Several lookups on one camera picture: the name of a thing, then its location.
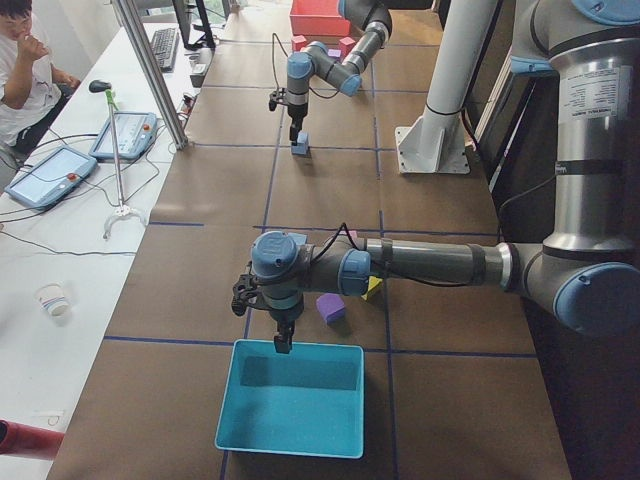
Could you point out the black keyboard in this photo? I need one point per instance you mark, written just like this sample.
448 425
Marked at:
164 44

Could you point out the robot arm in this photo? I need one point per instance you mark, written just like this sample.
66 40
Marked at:
579 273
373 19

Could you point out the purple foam block left side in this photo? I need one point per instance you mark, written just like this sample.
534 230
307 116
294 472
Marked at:
331 307

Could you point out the seated person white shirt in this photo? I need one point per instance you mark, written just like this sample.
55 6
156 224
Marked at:
33 90

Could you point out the light blue block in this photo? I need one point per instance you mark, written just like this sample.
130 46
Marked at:
300 147
297 238

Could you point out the dark red foam block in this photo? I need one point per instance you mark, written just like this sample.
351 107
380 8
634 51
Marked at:
346 44
298 42

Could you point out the black computer mouse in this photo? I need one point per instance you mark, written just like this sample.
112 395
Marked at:
97 86

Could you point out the red plastic bin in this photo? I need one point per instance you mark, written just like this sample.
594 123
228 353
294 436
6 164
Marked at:
318 18

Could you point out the aluminium frame post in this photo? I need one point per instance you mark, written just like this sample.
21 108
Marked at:
133 26

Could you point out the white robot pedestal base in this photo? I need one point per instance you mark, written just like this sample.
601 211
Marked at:
434 144

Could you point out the teach pendant far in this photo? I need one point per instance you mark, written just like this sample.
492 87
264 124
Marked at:
135 131

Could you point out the paper cup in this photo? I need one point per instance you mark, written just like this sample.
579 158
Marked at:
52 299

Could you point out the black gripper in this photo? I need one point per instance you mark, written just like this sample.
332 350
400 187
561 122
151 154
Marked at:
298 113
283 317

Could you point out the teach pendant near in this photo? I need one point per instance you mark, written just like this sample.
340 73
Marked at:
52 178

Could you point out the teal plastic bin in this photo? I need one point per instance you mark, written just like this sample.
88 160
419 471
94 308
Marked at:
309 402

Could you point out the yellow foam block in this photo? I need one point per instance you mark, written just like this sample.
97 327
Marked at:
374 286

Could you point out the teach pendant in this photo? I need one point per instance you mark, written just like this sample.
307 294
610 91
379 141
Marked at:
135 131
52 178

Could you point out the red cylinder object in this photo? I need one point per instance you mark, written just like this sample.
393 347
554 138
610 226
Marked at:
27 441

